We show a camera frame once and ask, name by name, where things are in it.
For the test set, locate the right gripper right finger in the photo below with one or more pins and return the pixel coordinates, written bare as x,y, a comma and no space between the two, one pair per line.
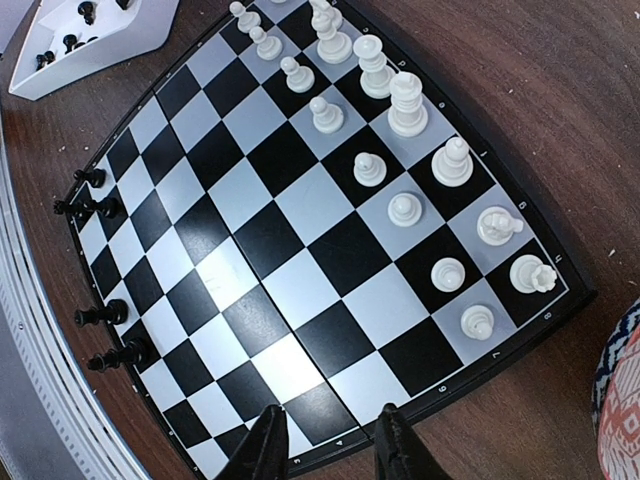
399,452

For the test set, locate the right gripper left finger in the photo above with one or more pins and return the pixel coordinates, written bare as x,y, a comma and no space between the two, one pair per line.
264,451

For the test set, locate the black chess piece king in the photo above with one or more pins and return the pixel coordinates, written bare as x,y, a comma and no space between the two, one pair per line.
135,352

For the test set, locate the black chess piece on board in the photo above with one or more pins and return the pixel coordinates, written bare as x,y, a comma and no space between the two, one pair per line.
115,312

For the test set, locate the black white chess board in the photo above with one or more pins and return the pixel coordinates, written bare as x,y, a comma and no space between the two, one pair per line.
168,254

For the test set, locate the black rook board corner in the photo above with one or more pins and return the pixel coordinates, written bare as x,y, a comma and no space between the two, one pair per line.
108,207

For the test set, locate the white chess pieces row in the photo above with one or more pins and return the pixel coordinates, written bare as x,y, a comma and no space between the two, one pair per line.
358,237

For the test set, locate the black pawn left board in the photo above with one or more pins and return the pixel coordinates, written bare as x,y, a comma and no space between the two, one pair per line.
95,177

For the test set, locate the black pieces pile in tray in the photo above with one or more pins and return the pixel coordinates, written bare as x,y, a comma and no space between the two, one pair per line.
73,24

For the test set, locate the red patterned small dish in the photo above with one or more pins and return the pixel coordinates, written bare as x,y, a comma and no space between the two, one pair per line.
615,400

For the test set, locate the white plastic tray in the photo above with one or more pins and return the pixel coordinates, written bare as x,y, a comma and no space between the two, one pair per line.
148,30

